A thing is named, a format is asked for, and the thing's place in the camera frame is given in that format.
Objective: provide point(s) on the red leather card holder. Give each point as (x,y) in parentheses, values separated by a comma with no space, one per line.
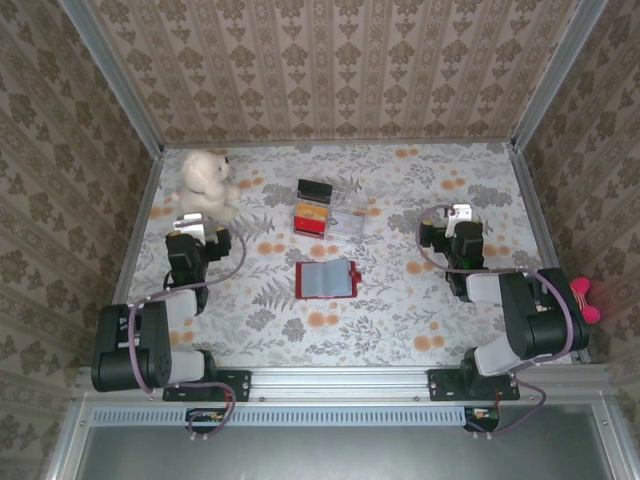
(327,280)

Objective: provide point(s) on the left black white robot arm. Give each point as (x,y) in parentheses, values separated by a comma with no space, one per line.
(120,345)

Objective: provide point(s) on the wide aluminium frame beam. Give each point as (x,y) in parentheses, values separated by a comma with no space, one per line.
(340,382)

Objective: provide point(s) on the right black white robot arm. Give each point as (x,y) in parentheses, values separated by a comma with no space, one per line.
(540,320)

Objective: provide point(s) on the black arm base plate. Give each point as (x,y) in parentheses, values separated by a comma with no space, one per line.
(235,385)
(442,385)

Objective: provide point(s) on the white plush teddy bear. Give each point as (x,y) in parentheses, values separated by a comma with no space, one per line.
(200,185)

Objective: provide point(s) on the clear acrylic card stand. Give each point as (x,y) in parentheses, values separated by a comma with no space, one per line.
(350,220)

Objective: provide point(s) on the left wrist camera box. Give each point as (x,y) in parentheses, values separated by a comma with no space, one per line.
(189,222)

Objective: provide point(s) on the aluminium frame post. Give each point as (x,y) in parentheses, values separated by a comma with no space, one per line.
(112,80)
(557,75)

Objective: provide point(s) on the black connector box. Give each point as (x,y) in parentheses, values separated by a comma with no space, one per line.
(205,417)
(482,417)

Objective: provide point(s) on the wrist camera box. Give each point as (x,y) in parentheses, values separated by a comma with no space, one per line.
(189,222)
(460,215)

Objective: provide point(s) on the pink striped plush doll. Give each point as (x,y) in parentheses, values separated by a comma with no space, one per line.
(585,300)

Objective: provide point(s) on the grey metal panel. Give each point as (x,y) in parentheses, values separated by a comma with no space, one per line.
(350,452)

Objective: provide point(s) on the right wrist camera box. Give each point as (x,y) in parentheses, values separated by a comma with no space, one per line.
(460,215)

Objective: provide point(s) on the gold VIP card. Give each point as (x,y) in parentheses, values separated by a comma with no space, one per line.
(312,211)

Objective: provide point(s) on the black card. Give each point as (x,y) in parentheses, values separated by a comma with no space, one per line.
(315,190)

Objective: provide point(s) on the thin aluminium edge rail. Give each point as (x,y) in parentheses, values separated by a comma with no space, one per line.
(340,144)

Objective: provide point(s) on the aluminium side rail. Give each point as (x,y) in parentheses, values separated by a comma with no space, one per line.
(131,250)
(542,235)

